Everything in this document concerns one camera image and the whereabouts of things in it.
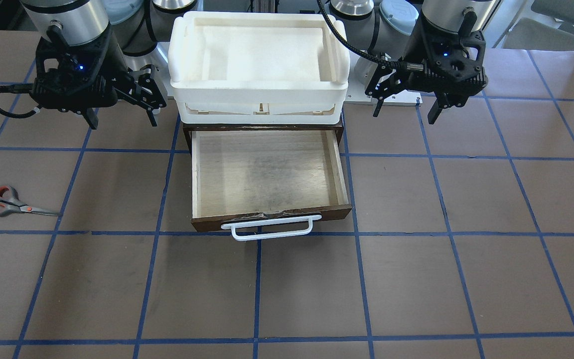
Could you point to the white foam box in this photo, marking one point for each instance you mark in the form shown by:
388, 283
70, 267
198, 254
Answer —
258, 68

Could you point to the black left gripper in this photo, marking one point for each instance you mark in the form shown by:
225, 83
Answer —
415, 50

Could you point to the grey scissors with red handles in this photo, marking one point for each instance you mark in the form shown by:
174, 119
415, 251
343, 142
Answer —
10, 203

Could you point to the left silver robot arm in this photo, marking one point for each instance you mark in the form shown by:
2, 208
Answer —
380, 29

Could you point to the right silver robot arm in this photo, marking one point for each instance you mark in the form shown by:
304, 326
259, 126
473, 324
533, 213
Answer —
83, 21

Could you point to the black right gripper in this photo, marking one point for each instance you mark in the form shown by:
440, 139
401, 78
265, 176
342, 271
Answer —
109, 75

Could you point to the wooden drawer with white handle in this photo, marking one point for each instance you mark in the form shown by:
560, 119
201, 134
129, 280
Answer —
250, 178

